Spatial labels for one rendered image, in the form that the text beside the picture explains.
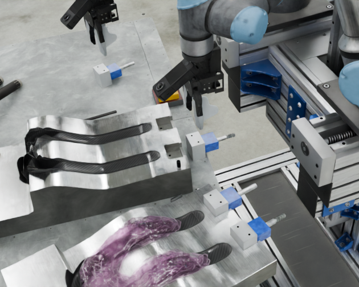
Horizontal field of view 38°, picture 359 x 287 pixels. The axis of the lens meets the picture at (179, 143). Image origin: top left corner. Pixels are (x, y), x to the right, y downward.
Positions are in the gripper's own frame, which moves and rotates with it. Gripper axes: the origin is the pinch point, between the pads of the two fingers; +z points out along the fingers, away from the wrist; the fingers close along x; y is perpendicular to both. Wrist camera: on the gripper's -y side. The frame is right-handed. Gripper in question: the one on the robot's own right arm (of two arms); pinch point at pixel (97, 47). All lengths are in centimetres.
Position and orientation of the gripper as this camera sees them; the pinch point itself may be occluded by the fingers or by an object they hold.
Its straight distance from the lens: 164.4
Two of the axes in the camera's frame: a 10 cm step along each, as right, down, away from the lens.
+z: 0.7, 7.3, 6.8
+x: -5.1, -5.6, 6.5
